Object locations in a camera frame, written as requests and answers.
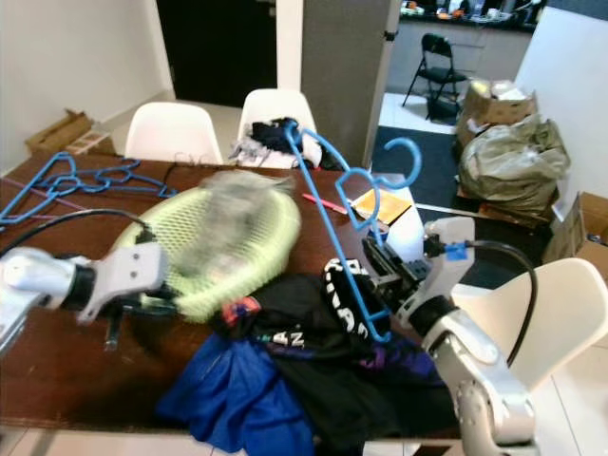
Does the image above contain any blue plastic hanger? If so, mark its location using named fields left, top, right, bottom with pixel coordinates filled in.
left=57, top=157, right=180, bottom=200
left=280, top=119, right=426, bottom=345
left=0, top=152, right=91, bottom=224

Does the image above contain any lime green mesh bag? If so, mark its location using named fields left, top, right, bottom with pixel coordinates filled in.
left=119, top=176, right=303, bottom=324

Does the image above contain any yellow envelope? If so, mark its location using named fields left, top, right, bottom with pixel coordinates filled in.
left=347, top=188, right=408, bottom=226

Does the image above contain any red pen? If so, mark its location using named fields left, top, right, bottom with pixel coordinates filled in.
left=301, top=193, right=340, bottom=212

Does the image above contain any black garment with white print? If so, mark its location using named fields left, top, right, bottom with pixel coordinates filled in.
left=218, top=258, right=462, bottom=456

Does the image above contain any blue garment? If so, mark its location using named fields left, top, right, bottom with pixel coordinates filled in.
left=155, top=332, right=314, bottom=456

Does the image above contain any olive plastic sack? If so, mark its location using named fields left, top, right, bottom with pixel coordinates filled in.
left=456, top=114, right=573, bottom=218

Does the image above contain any dark and white clothes pile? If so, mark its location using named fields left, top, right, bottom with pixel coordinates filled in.
left=233, top=117, right=310, bottom=170

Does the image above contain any white plastic chair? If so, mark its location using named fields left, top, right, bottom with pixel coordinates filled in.
left=236, top=88, right=322, bottom=170
left=451, top=256, right=608, bottom=395
left=123, top=102, right=219, bottom=164

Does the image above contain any open filled cardboard box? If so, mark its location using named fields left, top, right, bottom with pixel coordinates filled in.
left=456, top=78, right=540, bottom=134

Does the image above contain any low cardboard box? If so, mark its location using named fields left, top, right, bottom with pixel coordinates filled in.
left=24, top=109, right=117, bottom=160

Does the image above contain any plain cardboard box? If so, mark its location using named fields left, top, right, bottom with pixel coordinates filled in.
left=556, top=190, right=608, bottom=265

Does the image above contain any black folding chair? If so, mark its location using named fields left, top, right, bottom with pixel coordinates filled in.
left=401, top=33, right=473, bottom=122

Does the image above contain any black door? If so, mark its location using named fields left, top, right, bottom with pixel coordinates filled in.
left=157, top=0, right=278, bottom=107

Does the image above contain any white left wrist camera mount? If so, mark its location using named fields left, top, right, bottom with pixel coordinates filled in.
left=71, top=242, right=164, bottom=324

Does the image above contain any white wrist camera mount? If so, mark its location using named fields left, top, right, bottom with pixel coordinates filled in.
left=399, top=217, right=476, bottom=329
left=71, top=242, right=164, bottom=324

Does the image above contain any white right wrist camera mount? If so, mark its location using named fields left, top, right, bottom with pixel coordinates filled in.
left=399, top=217, right=476, bottom=329

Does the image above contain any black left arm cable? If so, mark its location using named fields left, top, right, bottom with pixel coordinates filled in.
left=0, top=207, right=158, bottom=257

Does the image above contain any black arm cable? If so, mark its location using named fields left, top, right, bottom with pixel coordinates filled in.
left=465, top=239, right=540, bottom=370
left=0, top=207, right=158, bottom=257

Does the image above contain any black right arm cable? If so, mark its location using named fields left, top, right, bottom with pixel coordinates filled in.
left=465, top=239, right=540, bottom=370

